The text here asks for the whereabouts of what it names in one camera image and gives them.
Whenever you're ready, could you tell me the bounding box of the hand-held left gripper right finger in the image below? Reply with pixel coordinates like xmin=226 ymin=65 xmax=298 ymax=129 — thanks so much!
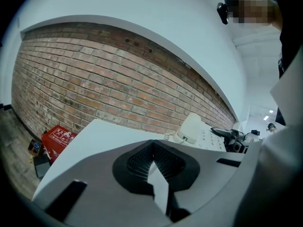
xmin=153 ymin=140 xmax=262 ymax=227

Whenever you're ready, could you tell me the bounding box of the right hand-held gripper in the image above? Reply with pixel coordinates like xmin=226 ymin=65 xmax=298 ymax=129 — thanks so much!
xmin=210 ymin=126 xmax=261 ymax=155

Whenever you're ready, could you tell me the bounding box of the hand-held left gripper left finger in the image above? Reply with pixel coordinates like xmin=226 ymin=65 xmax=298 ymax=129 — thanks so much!
xmin=32 ymin=140 xmax=171 ymax=227

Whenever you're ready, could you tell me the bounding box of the white desk telephone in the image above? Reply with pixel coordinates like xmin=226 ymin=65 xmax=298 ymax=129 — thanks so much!
xmin=164 ymin=112 xmax=228 ymax=152

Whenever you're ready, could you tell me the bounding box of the black flat case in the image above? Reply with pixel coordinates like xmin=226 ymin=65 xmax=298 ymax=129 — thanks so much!
xmin=33 ymin=153 xmax=52 ymax=180

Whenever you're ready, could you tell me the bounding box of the red fire equipment box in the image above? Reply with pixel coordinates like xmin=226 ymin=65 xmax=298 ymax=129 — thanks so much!
xmin=41 ymin=124 xmax=78 ymax=166

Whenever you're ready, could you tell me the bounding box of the small brown cardboard box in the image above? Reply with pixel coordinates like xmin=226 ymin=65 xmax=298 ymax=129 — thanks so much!
xmin=27 ymin=139 xmax=43 ymax=157

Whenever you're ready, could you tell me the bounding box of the person's black clothing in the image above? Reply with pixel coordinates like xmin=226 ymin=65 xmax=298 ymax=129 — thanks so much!
xmin=272 ymin=0 xmax=303 ymax=127

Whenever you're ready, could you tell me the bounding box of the black head-worn camera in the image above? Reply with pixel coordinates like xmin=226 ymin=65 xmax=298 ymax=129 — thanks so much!
xmin=216 ymin=2 xmax=230 ymax=25

